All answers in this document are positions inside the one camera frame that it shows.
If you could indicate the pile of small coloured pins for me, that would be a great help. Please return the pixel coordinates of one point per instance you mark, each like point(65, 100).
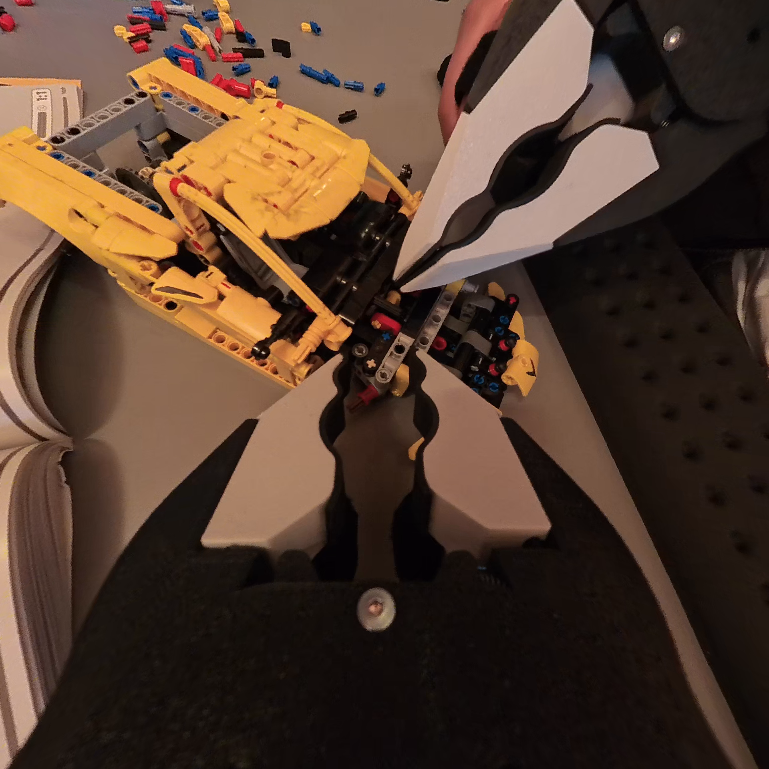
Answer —
point(186, 51)

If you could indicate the person's pale trousers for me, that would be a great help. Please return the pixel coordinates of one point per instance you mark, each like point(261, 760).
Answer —
point(754, 300)

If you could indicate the yellow brick car model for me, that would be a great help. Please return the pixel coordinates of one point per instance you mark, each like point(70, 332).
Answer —
point(270, 168)

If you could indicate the instruction booklet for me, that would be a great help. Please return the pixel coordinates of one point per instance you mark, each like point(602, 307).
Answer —
point(30, 540)

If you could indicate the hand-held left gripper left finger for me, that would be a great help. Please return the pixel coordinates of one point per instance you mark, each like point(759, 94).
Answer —
point(270, 480)

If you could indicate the yellow curved brick piece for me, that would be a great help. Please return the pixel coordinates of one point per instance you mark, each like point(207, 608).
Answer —
point(416, 449)

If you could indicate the orange leaflet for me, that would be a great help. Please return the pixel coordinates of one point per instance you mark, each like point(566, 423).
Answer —
point(42, 81)

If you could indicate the grey desk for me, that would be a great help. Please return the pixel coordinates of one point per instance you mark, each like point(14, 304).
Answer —
point(180, 420)

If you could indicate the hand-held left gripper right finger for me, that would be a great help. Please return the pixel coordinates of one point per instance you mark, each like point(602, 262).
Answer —
point(486, 474)

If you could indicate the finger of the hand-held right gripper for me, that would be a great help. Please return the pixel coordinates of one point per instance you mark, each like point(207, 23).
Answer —
point(595, 180)
point(510, 90)

